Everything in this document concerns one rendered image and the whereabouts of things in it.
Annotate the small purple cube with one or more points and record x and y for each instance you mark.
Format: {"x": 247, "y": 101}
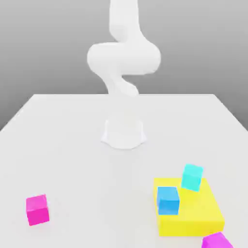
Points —
{"x": 216, "y": 241}

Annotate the large yellow box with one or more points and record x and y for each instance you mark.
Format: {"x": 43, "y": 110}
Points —
{"x": 195, "y": 213}

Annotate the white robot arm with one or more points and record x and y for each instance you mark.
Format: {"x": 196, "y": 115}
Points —
{"x": 124, "y": 58}

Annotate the small cyan cube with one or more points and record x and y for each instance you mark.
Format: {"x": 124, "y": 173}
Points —
{"x": 191, "y": 178}

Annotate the small blue cube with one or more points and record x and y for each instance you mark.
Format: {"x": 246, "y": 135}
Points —
{"x": 168, "y": 201}

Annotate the small pink cube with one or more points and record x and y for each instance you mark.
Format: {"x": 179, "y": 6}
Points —
{"x": 37, "y": 212}

